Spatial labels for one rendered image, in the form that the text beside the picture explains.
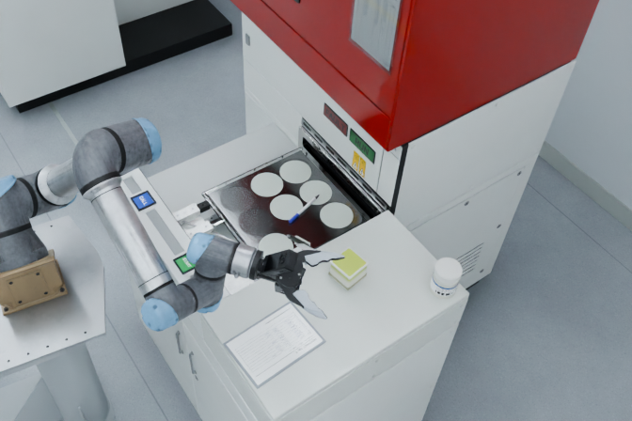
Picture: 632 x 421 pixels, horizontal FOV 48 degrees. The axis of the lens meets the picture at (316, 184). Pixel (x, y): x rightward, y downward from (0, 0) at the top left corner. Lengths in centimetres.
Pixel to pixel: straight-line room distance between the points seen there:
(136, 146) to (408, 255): 79
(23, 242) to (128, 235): 45
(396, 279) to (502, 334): 120
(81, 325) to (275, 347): 57
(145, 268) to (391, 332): 64
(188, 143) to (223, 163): 125
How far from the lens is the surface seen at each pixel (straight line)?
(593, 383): 310
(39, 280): 207
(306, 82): 220
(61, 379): 247
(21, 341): 210
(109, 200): 166
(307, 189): 220
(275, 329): 183
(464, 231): 259
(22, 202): 204
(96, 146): 168
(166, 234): 204
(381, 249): 200
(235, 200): 217
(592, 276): 339
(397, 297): 191
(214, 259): 165
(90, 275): 216
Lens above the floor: 255
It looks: 48 degrees down
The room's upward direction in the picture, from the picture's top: 4 degrees clockwise
